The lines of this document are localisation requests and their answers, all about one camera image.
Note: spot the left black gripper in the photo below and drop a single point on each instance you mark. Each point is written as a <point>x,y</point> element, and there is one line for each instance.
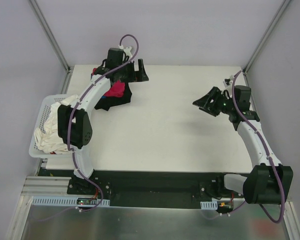
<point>134,72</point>

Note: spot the left white cable duct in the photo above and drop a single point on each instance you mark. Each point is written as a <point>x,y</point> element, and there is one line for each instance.
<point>65,201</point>

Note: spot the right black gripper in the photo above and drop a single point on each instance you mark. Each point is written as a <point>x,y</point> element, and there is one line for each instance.
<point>212,104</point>

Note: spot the left aluminium frame post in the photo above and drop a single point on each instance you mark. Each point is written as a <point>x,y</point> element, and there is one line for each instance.
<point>49,34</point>

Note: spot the aluminium frame post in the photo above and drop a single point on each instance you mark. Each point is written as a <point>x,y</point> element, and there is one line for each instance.
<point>49,34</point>
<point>266,35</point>

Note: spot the pink t shirt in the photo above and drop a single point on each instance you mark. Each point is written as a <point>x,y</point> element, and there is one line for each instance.
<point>116,89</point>

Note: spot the white cable duct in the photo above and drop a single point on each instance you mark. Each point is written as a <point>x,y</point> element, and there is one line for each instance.
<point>65,201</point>
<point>209,205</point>

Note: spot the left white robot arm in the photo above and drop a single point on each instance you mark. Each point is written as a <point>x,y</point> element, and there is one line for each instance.
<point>83,168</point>

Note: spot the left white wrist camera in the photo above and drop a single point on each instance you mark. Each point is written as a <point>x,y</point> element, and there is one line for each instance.
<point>127,50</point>

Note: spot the right white cable duct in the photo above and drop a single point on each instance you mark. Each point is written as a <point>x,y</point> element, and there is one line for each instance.
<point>209,205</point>

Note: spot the white plastic laundry basket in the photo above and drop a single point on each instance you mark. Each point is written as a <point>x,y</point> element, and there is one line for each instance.
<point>63,123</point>

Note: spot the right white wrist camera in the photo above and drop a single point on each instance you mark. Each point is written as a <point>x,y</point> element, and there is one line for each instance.
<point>228,81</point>

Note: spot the cream t shirt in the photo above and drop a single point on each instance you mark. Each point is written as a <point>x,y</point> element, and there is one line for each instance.
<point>45,140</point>

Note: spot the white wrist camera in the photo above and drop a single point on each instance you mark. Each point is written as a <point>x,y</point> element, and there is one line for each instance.
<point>127,50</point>
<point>228,81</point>

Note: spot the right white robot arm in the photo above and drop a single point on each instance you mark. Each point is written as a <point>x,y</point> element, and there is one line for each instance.
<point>269,181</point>

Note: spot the right aluminium frame post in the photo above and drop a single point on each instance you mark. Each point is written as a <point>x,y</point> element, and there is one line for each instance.
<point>266,35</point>

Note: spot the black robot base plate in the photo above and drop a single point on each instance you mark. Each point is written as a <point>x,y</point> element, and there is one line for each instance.
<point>145,189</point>

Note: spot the black t shirt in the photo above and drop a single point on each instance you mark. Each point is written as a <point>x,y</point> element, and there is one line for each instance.
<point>108,102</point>

